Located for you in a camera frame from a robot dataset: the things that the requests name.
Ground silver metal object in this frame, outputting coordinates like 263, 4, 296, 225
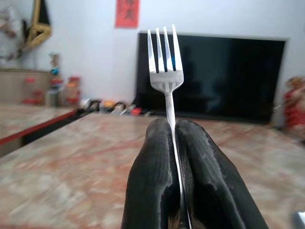
292, 210, 305, 229

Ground wooden sideboard cabinet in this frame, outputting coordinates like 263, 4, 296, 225
0, 68, 52, 105

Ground red paper wall hanging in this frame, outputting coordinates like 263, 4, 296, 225
115, 0, 140, 29

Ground black flat screen television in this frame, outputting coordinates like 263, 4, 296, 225
133, 31, 286, 123

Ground red and orange snack box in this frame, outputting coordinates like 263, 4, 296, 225
65, 76, 81, 107

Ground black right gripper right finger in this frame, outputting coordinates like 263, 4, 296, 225
175, 118, 269, 229

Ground low red-edged side table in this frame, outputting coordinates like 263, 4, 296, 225
0, 104, 77, 146

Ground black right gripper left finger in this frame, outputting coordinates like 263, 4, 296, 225
121, 118, 181, 229

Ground red and gold figurine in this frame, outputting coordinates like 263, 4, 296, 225
283, 76, 305, 145

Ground colourful stacked toy tower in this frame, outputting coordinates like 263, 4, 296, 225
46, 53, 63, 107

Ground black and gold wall ornament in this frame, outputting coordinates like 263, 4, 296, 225
22, 0, 53, 52

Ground silver metal fork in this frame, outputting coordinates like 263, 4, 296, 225
147, 23, 193, 229

